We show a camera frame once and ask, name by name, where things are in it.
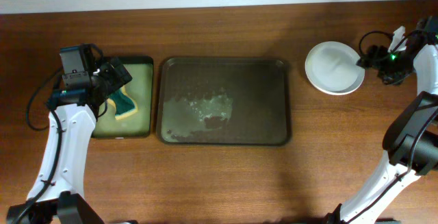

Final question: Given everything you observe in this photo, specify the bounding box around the cream white plate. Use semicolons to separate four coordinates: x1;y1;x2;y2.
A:
307;71;365;95

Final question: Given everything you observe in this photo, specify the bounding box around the green yellow sponge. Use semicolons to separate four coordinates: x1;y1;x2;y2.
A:
107;86;138;121

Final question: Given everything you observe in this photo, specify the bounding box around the black tray with green water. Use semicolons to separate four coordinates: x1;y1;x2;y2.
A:
92;56;153;138

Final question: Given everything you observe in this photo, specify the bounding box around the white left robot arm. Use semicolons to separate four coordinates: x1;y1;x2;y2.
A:
6;57;132;223

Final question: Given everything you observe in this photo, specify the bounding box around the light blue plate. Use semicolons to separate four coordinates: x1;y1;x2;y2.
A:
305;41;365;78

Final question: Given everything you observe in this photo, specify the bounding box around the dark brown serving tray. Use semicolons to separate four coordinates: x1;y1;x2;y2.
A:
156;57;292;147

